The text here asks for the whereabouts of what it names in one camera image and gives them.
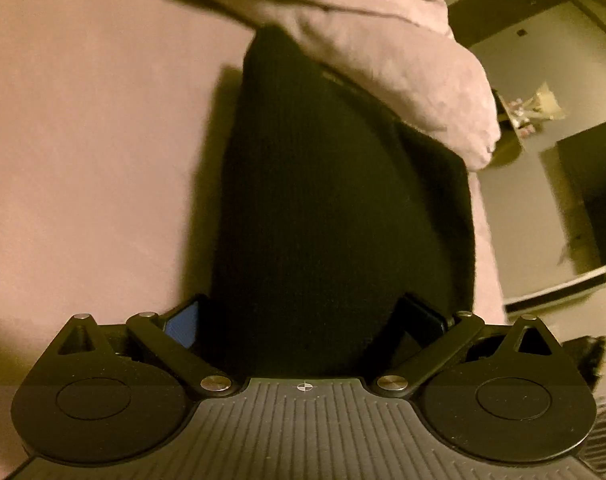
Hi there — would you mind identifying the black knit garment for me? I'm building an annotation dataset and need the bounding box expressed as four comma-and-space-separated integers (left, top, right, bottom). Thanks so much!
194, 26, 475, 378

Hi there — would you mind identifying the dark wooden nightstand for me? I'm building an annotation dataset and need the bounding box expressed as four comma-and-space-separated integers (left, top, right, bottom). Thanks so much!
488, 89, 523, 168

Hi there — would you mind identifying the black box on floor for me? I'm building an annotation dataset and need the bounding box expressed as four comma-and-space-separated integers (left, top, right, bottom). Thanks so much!
557, 122, 606, 265

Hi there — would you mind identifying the dried flower bouquet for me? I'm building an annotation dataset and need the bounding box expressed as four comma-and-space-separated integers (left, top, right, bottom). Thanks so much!
504, 81, 566, 138

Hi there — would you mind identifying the pink folded duvet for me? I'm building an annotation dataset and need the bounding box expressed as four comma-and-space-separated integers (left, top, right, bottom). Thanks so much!
214, 0, 500, 171

